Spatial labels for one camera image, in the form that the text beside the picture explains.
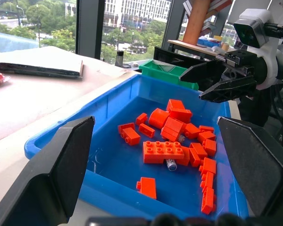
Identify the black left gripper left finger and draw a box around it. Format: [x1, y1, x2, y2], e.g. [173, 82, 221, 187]
[0, 115, 95, 226]

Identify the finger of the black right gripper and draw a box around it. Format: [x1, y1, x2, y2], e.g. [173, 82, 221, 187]
[198, 75, 258, 104]
[179, 59, 227, 84]

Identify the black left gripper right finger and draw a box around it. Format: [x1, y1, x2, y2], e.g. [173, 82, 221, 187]
[216, 116, 283, 218]

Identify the green plastic bin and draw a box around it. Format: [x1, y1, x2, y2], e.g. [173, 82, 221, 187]
[139, 59, 200, 91]

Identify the white and black flat box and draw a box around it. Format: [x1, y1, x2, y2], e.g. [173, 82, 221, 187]
[0, 59, 84, 80]

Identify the wooden background table top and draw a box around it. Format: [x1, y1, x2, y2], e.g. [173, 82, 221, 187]
[167, 39, 227, 57]

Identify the blue background bin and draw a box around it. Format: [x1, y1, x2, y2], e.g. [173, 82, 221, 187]
[197, 37, 221, 48]

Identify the red curved plastic brick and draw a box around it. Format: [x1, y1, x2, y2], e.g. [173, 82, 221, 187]
[148, 107, 171, 129]

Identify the blue plastic tray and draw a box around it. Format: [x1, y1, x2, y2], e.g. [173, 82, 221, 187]
[24, 74, 250, 221]

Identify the black cylindrical bottle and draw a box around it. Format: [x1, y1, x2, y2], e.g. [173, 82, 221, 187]
[114, 49, 125, 67]

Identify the orange 2x4 toy brick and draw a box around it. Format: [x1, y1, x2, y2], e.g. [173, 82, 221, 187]
[142, 140, 185, 164]

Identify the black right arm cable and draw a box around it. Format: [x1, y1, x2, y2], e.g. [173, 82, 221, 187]
[265, 22, 283, 36]

